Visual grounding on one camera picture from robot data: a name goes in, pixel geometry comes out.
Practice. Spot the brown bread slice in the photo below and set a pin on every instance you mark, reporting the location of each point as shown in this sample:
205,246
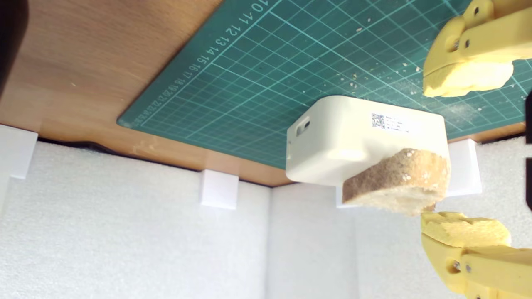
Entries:
399,178

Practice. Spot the black two-slot toaster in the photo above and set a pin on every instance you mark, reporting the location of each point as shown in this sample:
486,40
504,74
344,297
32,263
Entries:
8,33

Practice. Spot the white rounded block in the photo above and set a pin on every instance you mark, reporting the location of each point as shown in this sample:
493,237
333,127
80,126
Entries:
341,137

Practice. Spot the green cutting mat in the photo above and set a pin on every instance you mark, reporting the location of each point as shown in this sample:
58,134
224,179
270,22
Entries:
270,74

